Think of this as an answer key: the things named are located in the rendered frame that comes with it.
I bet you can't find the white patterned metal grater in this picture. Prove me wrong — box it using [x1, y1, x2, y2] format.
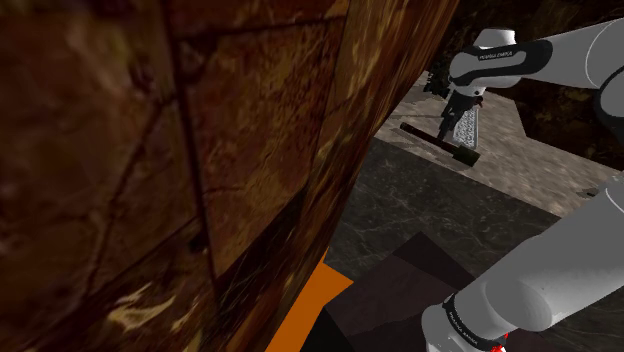
[452, 106, 480, 150]

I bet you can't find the dark leafy plant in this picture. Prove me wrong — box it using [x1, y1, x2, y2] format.
[422, 59, 453, 100]

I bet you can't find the dark robot stand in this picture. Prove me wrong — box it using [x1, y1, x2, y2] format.
[298, 230, 478, 352]

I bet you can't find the dark long-handled mallet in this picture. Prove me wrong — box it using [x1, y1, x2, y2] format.
[399, 121, 482, 168]

